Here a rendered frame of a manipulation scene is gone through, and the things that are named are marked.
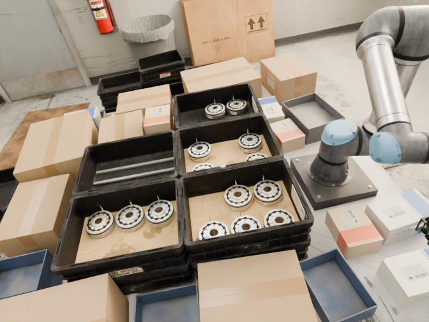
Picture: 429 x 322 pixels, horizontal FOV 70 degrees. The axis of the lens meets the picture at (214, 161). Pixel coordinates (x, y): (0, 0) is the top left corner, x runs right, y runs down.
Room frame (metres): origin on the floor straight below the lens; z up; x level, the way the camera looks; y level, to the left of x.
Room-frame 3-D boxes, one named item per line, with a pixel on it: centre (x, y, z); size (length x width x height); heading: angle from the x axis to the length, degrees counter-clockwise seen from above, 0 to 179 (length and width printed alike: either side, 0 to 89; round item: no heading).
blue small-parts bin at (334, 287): (0.41, -0.30, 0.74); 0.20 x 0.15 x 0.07; 11
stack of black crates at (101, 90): (2.64, 0.73, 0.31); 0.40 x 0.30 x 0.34; 95
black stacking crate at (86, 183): (0.96, 0.34, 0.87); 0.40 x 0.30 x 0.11; 91
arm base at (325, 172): (0.88, -0.48, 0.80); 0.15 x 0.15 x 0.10
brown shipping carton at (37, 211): (0.87, 0.73, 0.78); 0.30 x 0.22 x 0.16; 2
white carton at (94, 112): (1.61, 0.74, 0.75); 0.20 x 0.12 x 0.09; 94
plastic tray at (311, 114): (1.27, -0.53, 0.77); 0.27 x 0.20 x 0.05; 12
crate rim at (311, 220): (0.67, -0.06, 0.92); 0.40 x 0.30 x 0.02; 91
